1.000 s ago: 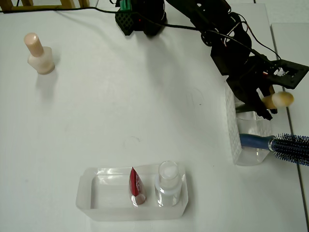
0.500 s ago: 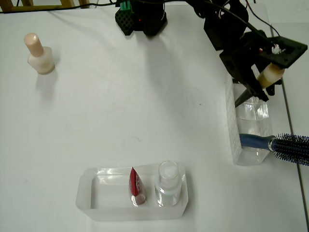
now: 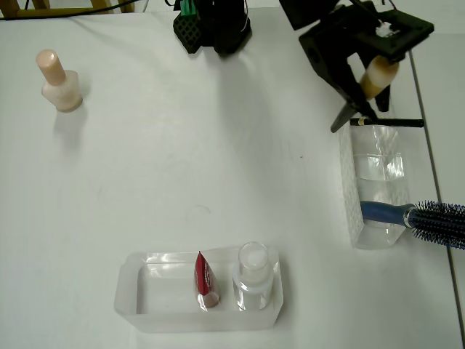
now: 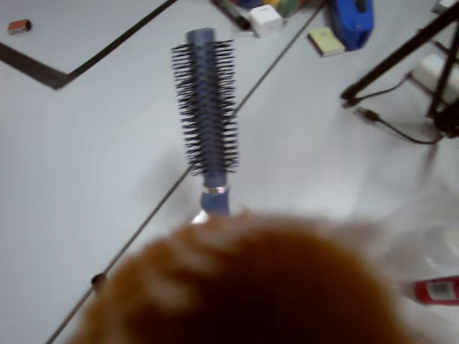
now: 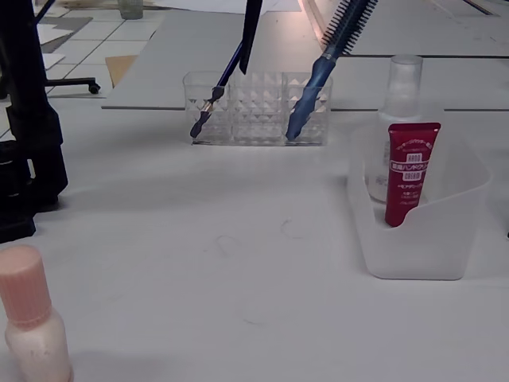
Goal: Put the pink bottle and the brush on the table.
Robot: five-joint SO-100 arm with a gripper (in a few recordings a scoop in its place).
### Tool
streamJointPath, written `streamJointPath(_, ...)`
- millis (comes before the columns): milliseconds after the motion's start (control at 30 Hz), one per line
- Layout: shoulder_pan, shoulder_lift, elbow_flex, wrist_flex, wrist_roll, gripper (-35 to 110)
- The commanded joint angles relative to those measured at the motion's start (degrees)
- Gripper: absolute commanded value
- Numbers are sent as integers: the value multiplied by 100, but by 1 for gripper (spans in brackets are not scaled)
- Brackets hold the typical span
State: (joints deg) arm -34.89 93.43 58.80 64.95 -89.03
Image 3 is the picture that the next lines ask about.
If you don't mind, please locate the makeup brush gold ferrule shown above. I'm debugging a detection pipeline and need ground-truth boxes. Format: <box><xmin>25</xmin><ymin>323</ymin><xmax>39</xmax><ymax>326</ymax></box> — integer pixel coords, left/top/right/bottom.
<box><xmin>330</xmin><ymin>55</ymin><xmax>400</xmax><ymax>134</ymax></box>

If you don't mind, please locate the pink bottle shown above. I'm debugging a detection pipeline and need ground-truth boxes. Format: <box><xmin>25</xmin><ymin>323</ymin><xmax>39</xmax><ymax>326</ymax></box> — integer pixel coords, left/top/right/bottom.
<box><xmin>35</xmin><ymin>49</ymin><xmax>84</xmax><ymax>112</ymax></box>

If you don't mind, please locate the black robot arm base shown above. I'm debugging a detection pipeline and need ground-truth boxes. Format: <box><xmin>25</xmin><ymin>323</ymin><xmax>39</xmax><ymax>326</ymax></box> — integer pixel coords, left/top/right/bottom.
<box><xmin>173</xmin><ymin>0</ymin><xmax>253</xmax><ymax>55</ymax></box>

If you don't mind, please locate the clear bottle white cap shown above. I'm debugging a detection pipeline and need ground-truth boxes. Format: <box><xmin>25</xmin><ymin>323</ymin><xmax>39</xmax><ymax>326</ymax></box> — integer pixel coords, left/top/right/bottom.
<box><xmin>232</xmin><ymin>242</ymin><xmax>274</xmax><ymax>312</ymax></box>

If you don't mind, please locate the black eyeliner pencil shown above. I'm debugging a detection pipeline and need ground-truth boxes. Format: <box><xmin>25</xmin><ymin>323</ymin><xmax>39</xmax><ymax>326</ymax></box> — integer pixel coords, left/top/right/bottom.
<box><xmin>349</xmin><ymin>116</ymin><xmax>425</xmax><ymax>128</ymax></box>

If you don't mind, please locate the clear acrylic organizer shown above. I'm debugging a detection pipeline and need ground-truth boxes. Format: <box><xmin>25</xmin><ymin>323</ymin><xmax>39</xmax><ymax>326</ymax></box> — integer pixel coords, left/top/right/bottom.
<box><xmin>336</xmin><ymin>87</ymin><xmax>410</xmax><ymax>251</ymax></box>

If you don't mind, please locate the blue round hairbrush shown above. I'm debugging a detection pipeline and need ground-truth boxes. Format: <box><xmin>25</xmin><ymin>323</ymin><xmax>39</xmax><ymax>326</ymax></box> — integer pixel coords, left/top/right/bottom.
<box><xmin>360</xmin><ymin>199</ymin><xmax>465</xmax><ymax>251</ymax></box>

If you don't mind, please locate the red cream tube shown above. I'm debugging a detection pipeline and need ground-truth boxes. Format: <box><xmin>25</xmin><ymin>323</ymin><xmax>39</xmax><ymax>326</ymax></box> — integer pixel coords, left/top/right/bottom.
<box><xmin>191</xmin><ymin>249</ymin><xmax>221</xmax><ymax>310</ymax></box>

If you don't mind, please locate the wooden chair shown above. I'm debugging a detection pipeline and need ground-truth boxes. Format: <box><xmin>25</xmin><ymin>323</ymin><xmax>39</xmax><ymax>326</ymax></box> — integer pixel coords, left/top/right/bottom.
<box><xmin>0</xmin><ymin>0</ymin><xmax>146</xmax><ymax>21</ymax></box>

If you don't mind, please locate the translucent white plastic bin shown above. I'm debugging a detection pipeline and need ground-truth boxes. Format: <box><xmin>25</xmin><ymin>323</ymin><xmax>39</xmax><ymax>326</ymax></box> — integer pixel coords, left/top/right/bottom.
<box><xmin>113</xmin><ymin>245</ymin><xmax>285</xmax><ymax>334</ymax></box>

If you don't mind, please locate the black wrist camera board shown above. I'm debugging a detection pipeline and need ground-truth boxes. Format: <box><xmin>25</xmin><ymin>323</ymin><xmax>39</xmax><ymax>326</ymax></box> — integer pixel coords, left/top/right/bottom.
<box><xmin>348</xmin><ymin>0</ymin><xmax>435</xmax><ymax>63</ymax></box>

